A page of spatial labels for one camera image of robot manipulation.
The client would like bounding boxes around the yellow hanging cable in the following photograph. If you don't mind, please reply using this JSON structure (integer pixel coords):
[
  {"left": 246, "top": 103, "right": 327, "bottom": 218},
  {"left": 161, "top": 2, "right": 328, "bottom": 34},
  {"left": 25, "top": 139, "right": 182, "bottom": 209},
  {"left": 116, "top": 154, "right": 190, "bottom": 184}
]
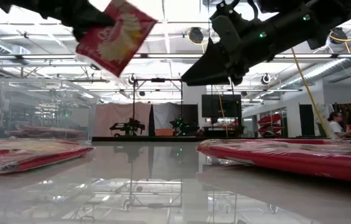
[{"left": 291, "top": 47, "right": 331, "bottom": 138}]

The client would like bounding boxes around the black camera rig frame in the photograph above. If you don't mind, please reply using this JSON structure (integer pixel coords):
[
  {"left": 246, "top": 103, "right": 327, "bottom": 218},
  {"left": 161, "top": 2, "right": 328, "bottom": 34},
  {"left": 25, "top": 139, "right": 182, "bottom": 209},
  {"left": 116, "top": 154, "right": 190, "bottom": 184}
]
[{"left": 131, "top": 77, "right": 184, "bottom": 138}]

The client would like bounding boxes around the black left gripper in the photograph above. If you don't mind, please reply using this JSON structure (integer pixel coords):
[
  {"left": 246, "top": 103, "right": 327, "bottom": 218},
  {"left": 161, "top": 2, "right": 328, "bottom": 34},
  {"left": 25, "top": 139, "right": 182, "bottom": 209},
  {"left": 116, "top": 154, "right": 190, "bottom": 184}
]
[{"left": 40, "top": 0, "right": 116, "bottom": 42}]

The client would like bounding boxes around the black ceiling device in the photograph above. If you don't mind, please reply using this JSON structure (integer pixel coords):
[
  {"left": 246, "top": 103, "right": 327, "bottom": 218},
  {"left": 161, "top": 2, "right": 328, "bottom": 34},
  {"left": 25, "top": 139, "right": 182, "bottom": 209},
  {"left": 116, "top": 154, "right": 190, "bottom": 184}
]
[
  {"left": 189, "top": 27, "right": 204, "bottom": 45},
  {"left": 329, "top": 27, "right": 349, "bottom": 45}
]

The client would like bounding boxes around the orange box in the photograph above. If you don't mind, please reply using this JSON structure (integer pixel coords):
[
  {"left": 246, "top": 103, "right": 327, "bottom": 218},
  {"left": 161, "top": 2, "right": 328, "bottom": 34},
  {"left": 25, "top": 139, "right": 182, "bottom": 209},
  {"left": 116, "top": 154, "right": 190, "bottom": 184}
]
[{"left": 155, "top": 128, "right": 175, "bottom": 137}]

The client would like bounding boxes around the clear plastic bin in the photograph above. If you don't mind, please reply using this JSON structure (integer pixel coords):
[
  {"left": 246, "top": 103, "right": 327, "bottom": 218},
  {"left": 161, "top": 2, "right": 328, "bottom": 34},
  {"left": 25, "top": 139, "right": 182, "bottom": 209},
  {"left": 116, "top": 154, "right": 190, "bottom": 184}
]
[{"left": 0, "top": 77, "right": 99, "bottom": 144}]

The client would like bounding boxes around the white patterned cloth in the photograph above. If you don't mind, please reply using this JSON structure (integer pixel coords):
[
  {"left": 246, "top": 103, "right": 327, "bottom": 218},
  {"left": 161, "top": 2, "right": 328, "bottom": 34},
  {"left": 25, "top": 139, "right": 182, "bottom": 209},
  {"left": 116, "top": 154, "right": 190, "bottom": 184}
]
[{"left": 314, "top": 103, "right": 332, "bottom": 138}]

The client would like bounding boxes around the red storage rack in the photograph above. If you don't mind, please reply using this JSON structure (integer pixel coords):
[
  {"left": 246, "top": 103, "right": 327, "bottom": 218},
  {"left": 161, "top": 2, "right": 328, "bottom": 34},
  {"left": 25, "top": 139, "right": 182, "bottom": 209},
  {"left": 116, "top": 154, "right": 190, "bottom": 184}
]
[{"left": 257, "top": 113, "right": 284, "bottom": 137}]

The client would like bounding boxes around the pink curtain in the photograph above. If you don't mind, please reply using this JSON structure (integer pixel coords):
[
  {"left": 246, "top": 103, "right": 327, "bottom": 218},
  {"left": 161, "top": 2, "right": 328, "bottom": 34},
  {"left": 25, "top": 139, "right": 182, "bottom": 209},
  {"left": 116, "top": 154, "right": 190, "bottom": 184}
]
[{"left": 93, "top": 101, "right": 152, "bottom": 138}]

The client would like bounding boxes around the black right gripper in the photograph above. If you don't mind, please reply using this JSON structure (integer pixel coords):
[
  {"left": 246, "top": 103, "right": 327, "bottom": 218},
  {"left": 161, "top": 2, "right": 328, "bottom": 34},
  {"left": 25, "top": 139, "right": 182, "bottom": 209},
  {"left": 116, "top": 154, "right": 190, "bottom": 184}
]
[{"left": 180, "top": 17, "right": 285, "bottom": 87}]

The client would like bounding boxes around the white curtain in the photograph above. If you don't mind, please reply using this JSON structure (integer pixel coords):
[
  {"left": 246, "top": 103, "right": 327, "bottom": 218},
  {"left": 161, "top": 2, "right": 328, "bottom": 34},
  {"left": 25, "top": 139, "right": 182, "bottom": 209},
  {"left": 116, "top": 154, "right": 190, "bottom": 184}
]
[{"left": 152, "top": 103, "right": 183, "bottom": 129}]

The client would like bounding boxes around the black monitor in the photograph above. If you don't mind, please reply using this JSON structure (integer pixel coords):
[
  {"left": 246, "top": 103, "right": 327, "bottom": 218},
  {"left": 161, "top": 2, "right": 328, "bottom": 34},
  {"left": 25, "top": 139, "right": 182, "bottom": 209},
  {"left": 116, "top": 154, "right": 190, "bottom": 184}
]
[{"left": 201, "top": 94, "right": 243, "bottom": 119}]

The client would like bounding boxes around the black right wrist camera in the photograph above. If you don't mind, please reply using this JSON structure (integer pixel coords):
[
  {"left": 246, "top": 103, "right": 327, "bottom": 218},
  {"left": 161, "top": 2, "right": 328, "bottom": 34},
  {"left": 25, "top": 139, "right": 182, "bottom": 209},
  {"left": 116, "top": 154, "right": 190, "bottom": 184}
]
[{"left": 210, "top": 1, "right": 248, "bottom": 44}]

